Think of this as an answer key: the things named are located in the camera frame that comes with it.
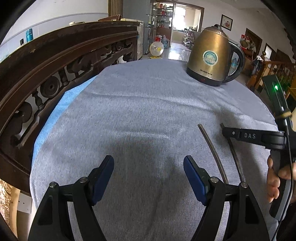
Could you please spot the dark chopstick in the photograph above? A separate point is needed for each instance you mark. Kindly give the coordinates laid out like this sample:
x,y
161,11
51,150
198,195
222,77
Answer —
x,y
214,153
235,158

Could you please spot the wooden stair railing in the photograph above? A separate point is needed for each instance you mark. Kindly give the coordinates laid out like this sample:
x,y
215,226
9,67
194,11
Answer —
x,y
284,71

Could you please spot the grey refrigerator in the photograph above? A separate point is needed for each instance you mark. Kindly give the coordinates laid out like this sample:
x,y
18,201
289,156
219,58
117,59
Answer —
x,y
137,13

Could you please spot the grey table cloth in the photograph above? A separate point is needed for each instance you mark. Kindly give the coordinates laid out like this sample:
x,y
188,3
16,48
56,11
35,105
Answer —
x,y
146,115

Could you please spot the teal thermos bottle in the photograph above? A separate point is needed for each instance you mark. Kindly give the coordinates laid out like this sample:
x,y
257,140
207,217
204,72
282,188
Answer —
x,y
29,35

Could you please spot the small white fan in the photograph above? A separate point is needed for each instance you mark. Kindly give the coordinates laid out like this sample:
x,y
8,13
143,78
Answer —
x,y
156,48

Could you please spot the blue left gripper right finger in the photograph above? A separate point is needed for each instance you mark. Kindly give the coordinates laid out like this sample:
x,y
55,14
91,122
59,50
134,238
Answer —
x,y
199,180

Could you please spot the person's right hand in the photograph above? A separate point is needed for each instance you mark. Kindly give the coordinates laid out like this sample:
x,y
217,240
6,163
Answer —
x,y
273,179

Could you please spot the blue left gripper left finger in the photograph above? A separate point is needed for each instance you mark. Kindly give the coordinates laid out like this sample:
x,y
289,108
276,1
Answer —
x,y
99,178

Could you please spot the brass electric kettle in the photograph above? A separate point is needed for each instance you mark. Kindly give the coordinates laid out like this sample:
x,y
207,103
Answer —
x,y
210,58

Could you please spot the dark carved wooden sideboard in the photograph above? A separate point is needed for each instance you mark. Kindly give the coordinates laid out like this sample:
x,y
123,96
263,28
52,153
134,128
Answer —
x,y
35,77

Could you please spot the framed wall picture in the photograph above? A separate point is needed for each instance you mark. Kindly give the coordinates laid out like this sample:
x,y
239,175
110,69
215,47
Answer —
x,y
226,22

